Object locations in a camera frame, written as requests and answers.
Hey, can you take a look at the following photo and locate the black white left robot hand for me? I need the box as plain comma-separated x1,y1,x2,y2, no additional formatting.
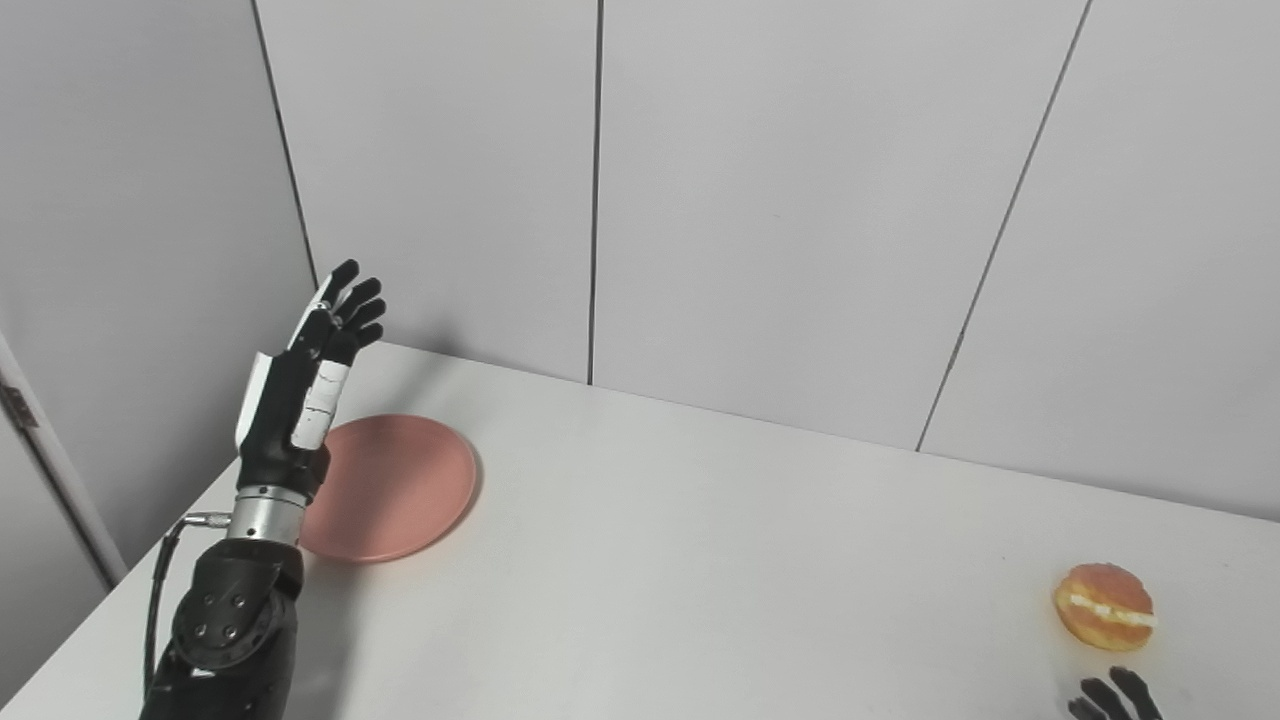
235,260,387,501

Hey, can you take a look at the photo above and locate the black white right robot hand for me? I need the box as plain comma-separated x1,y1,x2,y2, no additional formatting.
1066,667,1166,720

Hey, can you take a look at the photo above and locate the golden cream puff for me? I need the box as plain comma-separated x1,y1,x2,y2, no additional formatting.
1053,563,1159,653

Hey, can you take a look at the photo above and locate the pink round plate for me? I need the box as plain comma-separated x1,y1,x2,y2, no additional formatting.
298,414,479,564

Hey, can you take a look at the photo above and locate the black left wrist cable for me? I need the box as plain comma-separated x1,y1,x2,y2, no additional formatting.
143,511,233,701

